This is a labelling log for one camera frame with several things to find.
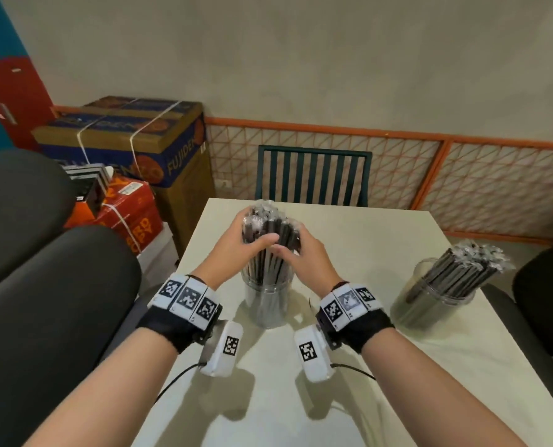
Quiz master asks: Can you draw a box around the stack of black books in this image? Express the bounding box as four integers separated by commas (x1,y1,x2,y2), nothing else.
57,162,115,215

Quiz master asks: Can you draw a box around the dark green slatted chair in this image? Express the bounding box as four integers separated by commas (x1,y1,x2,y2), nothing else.
255,144,373,208

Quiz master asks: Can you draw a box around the black office chair with armrest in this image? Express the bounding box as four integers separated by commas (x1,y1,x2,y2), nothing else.
482,239,553,406

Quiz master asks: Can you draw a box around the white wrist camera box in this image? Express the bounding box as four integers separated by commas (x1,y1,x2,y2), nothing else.
293,325,336,382
198,320,245,379

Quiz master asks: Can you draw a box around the black padded chair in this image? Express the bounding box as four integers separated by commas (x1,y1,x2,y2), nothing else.
0,225,143,447
0,149,78,299

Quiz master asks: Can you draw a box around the orange strapped cardboard box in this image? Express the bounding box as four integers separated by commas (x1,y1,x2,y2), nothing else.
64,176,164,255

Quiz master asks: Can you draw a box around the person's left forearm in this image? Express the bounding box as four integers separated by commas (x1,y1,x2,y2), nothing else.
24,327,185,447

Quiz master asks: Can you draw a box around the clear plastic cup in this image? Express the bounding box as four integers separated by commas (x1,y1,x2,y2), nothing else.
390,257,476,330
240,267,294,329

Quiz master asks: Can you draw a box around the white marker wristband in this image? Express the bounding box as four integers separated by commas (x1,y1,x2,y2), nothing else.
316,282,380,332
146,273,223,331

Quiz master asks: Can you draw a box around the bundle of black straws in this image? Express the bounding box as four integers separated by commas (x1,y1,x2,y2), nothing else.
403,239,517,318
241,198,302,327

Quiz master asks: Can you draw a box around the blue and brown cardboard box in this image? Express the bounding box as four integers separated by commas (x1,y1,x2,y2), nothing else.
30,96,207,189

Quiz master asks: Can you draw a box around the thin black cable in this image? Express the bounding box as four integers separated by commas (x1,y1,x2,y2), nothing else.
154,362,208,404
330,363,377,382

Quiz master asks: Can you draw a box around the person's right forearm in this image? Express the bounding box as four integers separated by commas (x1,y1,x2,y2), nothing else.
362,327,529,447

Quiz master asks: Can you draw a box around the orange wire mesh fence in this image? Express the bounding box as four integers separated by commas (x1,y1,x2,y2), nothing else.
52,105,553,247

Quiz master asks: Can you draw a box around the black wrist wrap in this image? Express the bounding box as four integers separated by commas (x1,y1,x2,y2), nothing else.
334,308,395,354
136,302,212,354

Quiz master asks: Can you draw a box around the plain brown cardboard box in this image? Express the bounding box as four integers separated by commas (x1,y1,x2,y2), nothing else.
152,149,217,258

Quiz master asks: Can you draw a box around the red door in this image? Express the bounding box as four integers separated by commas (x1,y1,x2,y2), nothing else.
0,56,56,150

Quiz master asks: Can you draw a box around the person's right hand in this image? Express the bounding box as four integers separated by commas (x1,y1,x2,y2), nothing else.
270,223,345,299

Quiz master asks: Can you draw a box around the person's left hand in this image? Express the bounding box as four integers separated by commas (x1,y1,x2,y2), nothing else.
193,210,281,290

